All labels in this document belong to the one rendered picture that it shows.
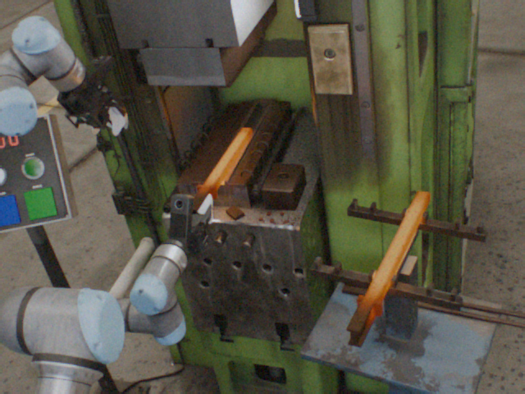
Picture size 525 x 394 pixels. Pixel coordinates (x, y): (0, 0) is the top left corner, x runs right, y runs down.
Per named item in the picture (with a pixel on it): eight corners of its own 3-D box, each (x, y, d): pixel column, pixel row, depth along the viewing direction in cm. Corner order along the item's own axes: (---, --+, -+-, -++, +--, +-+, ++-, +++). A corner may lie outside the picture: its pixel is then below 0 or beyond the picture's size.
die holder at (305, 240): (317, 347, 190) (299, 227, 163) (195, 330, 202) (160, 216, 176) (355, 223, 231) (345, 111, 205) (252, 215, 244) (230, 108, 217)
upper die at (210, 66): (226, 85, 152) (218, 48, 146) (148, 85, 158) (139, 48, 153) (277, 13, 183) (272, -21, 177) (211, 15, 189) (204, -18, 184)
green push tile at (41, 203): (57, 215, 173) (50, 187, 172) (30, 221, 172) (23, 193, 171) (59, 214, 174) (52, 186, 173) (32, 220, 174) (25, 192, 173)
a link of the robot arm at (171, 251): (145, 253, 145) (180, 257, 142) (154, 240, 148) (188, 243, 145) (153, 278, 149) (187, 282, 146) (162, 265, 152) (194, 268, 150)
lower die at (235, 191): (250, 208, 173) (245, 181, 168) (180, 203, 179) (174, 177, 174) (293, 123, 204) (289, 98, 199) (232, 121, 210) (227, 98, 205)
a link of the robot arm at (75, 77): (49, 49, 131) (84, 48, 129) (61, 63, 135) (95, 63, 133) (37, 80, 129) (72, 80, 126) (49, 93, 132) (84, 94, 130)
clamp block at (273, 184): (295, 212, 169) (293, 191, 165) (263, 209, 171) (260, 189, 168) (308, 183, 177) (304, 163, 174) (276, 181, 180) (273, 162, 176)
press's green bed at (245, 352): (330, 439, 218) (316, 346, 190) (225, 419, 230) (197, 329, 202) (362, 316, 258) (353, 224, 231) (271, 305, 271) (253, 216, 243)
